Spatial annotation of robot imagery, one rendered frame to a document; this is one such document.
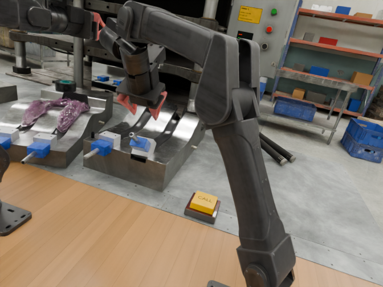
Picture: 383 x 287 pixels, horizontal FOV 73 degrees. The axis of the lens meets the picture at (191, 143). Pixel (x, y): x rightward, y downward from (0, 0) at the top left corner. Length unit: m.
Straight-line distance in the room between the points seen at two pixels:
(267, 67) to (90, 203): 1.10
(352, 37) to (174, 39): 6.99
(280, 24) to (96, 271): 1.29
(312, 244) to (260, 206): 0.37
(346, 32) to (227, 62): 7.03
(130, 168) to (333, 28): 6.86
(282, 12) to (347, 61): 5.97
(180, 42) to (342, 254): 0.62
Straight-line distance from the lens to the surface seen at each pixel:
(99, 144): 0.76
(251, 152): 0.40
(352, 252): 0.81
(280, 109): 4.43
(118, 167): 0.78
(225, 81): 0.37
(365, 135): 4.26
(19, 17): 0.64
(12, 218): 0.68
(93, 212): 0.68
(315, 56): 7.30
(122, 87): 0.65
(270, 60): 1.46
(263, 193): 0.41
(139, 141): 0.69
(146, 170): 0.74
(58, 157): 0.84
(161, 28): 0.49
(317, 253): 0.74
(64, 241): 0.62
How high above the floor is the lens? 1.23
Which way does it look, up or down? 23 degrees down
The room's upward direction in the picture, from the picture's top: 11 degrees clockwise
